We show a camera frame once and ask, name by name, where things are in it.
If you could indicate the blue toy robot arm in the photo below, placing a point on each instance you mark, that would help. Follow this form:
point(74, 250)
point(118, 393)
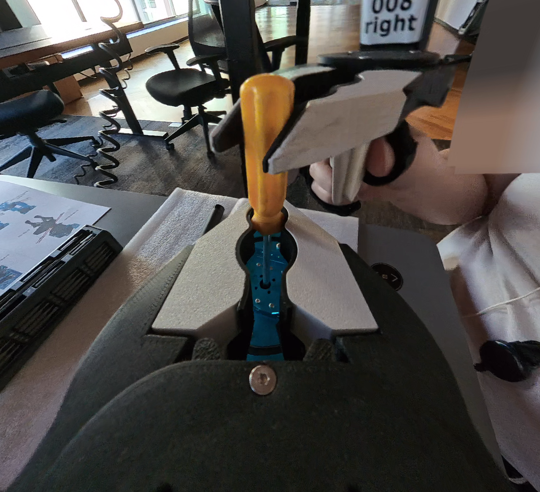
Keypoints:
point(263, 331)

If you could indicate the black high-back office chair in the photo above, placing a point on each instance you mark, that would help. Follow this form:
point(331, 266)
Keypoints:
point(202, 27)

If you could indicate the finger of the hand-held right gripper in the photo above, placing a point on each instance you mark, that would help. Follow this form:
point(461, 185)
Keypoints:
point(225, 133)
point(346, 120)

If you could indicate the black armless office chair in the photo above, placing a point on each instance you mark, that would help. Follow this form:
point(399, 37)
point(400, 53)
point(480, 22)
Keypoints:
point(29, 105)

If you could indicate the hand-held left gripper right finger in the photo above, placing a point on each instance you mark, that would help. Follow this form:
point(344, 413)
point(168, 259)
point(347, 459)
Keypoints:
point(333, 289)

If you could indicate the round black desk button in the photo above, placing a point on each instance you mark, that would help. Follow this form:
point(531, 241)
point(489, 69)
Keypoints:
point(386, 274)

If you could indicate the black precision screwdriver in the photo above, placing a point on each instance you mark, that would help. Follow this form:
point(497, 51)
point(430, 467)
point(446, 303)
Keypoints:
point(215, 217)

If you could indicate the black office chair with armrests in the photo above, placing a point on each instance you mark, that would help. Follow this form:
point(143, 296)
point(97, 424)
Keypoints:
point(282, 42)
point(181, 84)

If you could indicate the black metal frame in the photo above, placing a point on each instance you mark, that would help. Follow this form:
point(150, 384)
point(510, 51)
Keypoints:
point(236, 15)

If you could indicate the white shirt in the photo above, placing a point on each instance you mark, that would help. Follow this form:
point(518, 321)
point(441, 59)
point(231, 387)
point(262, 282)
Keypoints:
point(506, 226)

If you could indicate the wooden table with black legs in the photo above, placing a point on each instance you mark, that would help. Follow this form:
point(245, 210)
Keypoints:
point(63, 36)

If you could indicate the person's right hand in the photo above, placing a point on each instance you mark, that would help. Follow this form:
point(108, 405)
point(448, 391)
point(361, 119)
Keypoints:
point(434, 188)

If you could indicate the printed instruction sheet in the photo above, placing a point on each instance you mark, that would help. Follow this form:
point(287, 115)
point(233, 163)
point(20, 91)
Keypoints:
point(42, 221)

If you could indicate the black screwdriver bit case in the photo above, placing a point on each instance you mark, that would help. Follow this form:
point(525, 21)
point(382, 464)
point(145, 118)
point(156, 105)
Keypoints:
point(63, 285)

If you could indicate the cardboard box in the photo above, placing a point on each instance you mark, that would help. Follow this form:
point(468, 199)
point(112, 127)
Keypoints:
point(69, 89)

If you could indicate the grey desk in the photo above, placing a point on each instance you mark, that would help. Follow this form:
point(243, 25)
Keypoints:
point(135, 205)

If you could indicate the computer monitor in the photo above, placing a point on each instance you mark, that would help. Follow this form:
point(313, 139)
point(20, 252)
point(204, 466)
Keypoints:
point(8, 15)

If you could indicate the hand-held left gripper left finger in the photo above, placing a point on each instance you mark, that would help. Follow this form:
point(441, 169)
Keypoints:
point(198, 289)

